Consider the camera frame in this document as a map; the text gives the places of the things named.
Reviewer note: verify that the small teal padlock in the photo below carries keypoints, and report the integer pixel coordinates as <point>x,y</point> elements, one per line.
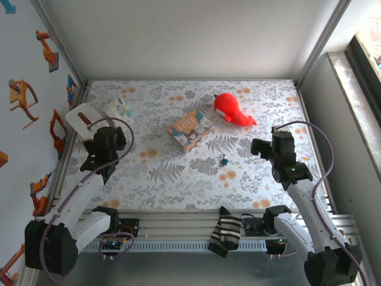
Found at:
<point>224,161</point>

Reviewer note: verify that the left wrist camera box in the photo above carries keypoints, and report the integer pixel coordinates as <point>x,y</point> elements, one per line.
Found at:
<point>105,135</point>

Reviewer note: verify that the white tissue pack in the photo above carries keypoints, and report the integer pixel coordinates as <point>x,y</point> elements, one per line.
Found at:
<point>119,108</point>

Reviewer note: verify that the blue orange wall sticker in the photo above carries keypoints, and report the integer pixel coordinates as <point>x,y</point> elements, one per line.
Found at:
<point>71,89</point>

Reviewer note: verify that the aluminium frame rail bundle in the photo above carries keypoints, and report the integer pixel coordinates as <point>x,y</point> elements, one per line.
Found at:
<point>178,226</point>

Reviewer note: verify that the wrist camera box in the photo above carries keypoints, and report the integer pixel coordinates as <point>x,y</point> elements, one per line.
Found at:
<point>282,140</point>
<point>105,135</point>

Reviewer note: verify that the red plush toy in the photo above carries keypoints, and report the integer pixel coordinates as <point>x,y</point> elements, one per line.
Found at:
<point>230,107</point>

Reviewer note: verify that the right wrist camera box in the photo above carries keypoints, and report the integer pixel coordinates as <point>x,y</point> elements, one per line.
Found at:
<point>282,140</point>

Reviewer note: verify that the aluminium frame post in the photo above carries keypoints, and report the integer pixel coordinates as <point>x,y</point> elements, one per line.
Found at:
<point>323,38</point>
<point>60,38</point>

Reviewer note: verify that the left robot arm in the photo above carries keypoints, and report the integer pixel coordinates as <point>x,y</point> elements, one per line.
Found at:
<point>77,196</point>

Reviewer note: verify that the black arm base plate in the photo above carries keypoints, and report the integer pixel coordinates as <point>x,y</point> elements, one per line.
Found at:
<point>253,229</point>
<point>131,228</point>

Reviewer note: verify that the small controller board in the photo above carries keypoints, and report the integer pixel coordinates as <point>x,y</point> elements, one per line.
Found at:
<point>113,242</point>
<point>281,240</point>

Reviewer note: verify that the LOVE bear print tin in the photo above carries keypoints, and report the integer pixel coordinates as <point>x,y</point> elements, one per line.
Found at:
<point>190,131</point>

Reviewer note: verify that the thin aluminium rail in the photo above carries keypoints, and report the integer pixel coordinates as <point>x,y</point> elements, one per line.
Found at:
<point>190,80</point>

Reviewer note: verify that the orange block sticker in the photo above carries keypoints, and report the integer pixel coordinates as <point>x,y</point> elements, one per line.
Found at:
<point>3,158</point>

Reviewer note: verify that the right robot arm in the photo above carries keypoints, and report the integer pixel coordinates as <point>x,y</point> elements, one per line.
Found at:
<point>315,214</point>

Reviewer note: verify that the white tissue box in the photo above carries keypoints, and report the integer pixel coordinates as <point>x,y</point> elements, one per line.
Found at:
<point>77,117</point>

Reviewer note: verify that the black white striped sock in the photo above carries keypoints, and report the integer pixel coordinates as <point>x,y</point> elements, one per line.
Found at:
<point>224,235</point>

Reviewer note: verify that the orange claw sticker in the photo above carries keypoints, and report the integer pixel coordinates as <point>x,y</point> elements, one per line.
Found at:
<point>21,95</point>

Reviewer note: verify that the floral tablecloth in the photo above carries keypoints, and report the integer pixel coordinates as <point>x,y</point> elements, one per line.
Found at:
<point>178,184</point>

